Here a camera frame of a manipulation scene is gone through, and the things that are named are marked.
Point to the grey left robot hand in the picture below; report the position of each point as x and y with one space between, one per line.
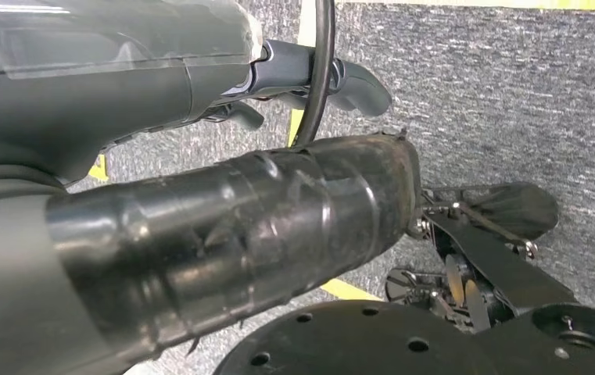
121 98

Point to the ribbed grey left arm sleeve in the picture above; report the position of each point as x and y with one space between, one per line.
7 185

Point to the black ribbed rubber boot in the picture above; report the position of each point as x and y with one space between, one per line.
520 207

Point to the black round plate with hub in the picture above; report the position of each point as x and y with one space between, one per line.
525 352

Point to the black perforated round base plate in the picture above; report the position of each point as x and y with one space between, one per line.
354 347

